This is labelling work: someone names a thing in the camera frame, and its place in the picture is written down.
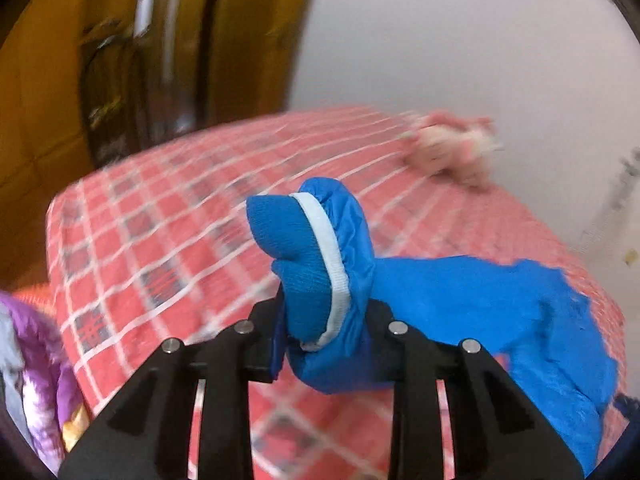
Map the yellow wall socket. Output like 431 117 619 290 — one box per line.
624 249 639 266

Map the brown wooden wardrobe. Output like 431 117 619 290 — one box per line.
1 0 310 290

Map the pink plush toy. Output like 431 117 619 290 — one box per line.
400 112 503 192

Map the purple floral bedding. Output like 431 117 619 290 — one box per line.
1 292 90 474

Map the grey wall conduit pipe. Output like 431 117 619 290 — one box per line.
574 146 639 256

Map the blue puffer jacket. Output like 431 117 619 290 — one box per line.
246 178 617 471

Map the red plaid bed sheet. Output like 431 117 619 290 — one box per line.
47 107 626 479

